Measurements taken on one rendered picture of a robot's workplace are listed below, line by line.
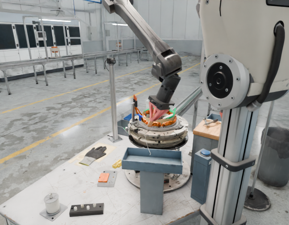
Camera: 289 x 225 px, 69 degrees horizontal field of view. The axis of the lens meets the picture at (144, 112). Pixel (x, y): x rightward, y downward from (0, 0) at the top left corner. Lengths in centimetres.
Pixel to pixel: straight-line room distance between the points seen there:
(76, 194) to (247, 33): 102
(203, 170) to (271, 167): 168
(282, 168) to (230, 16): 224
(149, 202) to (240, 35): 76
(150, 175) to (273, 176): 195
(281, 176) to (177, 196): 172
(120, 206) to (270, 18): 93
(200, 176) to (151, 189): 24
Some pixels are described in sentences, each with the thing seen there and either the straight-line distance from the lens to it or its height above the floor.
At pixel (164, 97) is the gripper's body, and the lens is 78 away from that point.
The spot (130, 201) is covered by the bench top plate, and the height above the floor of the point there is 78.
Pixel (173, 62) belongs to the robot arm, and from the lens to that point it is 72.
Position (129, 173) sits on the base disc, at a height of 80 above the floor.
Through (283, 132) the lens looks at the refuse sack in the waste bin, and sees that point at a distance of 281.
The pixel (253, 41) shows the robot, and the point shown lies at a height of 153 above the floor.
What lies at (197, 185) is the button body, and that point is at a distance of 108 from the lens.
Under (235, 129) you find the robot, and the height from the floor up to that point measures 129.
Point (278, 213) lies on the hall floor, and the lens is 247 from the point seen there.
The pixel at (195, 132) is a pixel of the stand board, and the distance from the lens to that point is 115.
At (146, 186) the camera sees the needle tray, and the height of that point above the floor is 93.
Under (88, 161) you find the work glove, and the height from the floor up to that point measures 79.
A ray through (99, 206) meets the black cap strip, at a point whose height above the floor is 80.
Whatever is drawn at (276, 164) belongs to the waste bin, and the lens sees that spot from 261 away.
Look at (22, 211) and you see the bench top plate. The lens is 121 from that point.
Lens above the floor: 155
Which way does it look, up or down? 21 degrees down
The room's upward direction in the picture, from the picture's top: straight up
